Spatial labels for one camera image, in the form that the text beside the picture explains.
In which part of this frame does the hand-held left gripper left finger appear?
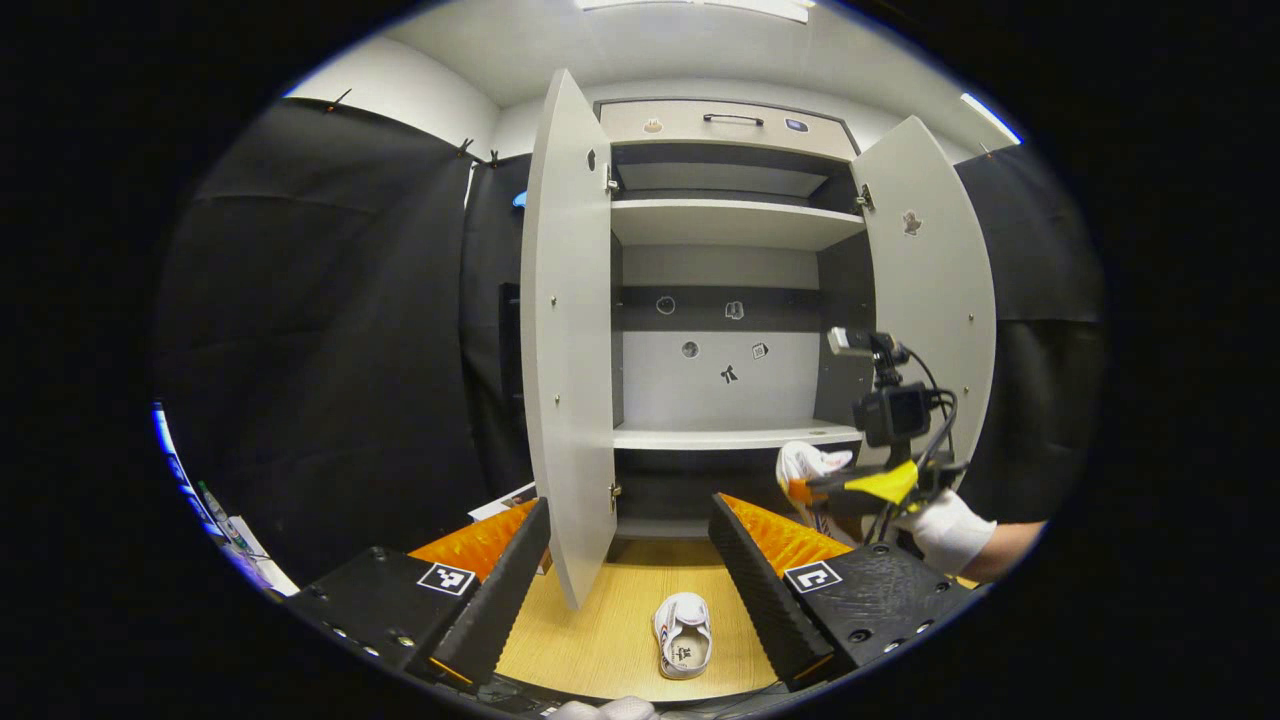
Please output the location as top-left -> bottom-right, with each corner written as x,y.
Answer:
288,497 -> 553,691

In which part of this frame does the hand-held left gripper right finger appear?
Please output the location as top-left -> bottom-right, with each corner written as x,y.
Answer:
708,492 -> 986,691

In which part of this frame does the white shoe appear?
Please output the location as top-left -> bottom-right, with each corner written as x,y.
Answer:
653,592 -> 713,681
777,440 -> 856,536

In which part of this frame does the grey shoe cabinet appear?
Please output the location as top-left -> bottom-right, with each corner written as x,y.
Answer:
598,97 -> 881,541

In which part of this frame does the light grey cabinet door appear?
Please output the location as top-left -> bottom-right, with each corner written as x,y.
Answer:
850,115 -> 998,501
520,68 -> 621,611

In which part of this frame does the beige cabinet drawer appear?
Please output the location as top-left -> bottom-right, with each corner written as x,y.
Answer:
598,99 -> 859,163

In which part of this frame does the black backdrop cloth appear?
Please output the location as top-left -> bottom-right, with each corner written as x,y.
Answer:
155,97 -> 1106,591

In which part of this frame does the narrow ceiling light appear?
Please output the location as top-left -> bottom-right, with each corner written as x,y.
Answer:
960,92 -> 1023,146

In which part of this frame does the large ceiling light panel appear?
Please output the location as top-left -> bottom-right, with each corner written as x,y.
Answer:
575,0 -> 811,23

